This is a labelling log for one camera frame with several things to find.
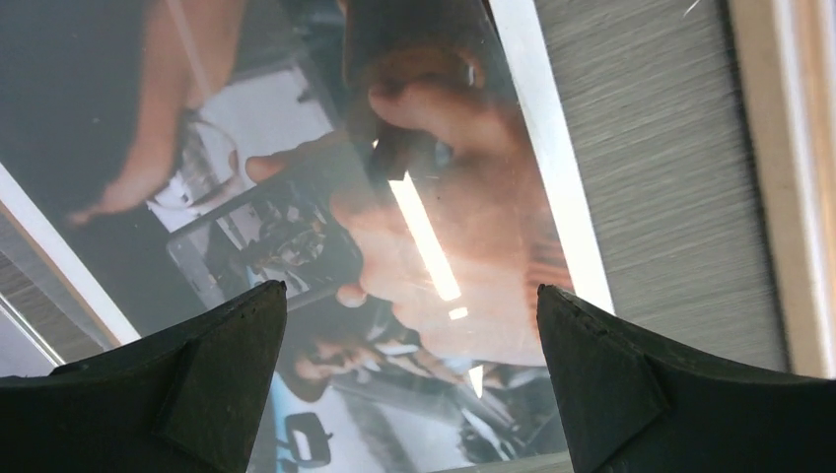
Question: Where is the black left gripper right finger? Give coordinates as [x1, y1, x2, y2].
[536, 285, 835, 472]

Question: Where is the printed photo of people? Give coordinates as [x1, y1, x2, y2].
[0, 0, 616, 473]

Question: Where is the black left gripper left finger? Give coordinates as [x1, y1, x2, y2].
[1, 281, 287, 472]

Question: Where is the clear acrylic sheet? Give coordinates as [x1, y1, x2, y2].
[0, 0, 628, 473]

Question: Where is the light wooden picture frame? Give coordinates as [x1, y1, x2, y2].
[729, 1, 835, 377]

